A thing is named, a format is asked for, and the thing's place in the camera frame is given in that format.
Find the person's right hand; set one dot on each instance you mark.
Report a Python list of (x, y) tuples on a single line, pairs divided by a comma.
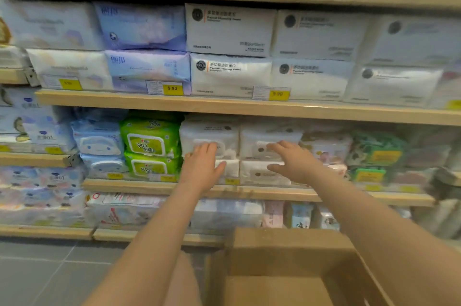
[(299, 167)]

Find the person's left hand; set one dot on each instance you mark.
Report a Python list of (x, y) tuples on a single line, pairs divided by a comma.
[(200, 172)]

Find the blue panda print wipes pack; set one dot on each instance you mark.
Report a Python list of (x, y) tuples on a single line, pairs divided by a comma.
[(300, 215)]

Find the pink small wipes packet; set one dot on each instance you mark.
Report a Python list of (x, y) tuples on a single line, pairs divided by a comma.
[(274, 214)]

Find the wooden store shelving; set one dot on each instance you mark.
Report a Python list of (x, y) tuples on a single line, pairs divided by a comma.
[(216, 106)]

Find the brown cardboard box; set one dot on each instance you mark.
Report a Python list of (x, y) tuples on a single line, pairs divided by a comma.
[(288, 248)]

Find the green pink tissue bundle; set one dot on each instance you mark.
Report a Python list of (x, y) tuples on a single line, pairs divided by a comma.
[(428, 154)]

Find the person's right forearm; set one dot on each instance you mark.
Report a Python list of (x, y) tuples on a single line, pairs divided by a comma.
[(378, 237)]

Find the person's left forearm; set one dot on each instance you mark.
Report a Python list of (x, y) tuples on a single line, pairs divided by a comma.
[(151, 244)]

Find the person's left leg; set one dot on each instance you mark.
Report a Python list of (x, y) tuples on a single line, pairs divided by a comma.
[(183, 287)]

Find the neighbouring wooden shelf unit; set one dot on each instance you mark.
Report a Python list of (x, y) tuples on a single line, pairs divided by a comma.
[(456, 179), (36, 160)]

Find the yellow price tag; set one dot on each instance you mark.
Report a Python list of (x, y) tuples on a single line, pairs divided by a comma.
[(410, 189), (70, 84), (279, 94), (453, 105), (372, 187), (231, 181), (173, 89), (168, 178), (115, 176)]

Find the white pack with blue print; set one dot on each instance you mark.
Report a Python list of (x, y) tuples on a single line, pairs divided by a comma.
[(227, 212)]

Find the clear pack with red print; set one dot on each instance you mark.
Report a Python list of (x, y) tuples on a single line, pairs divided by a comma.
[(122, 208)]

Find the lilac blue tissue pack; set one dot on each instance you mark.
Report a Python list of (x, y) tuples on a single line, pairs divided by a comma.
[(140, 25), (147, 68)]

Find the stack of white towel packs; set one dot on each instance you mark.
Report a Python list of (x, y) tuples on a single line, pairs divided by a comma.
[(230, 28)]

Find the stack of blue logo packs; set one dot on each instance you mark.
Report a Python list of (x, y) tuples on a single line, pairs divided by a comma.
[(50, 133)]

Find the stack of small pastel packs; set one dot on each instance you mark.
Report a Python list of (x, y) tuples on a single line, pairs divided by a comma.
[(39, 190)]

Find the small pale pink pack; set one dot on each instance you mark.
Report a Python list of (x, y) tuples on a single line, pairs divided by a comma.
[(448, 89)]

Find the pale floral tissue pack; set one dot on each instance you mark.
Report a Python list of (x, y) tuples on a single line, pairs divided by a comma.
[(50, 25), (68, 64)]

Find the grey metal shelf bracket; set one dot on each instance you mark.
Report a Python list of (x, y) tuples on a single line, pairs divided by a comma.
[(443, 181), (74, 160), (32, 77)]

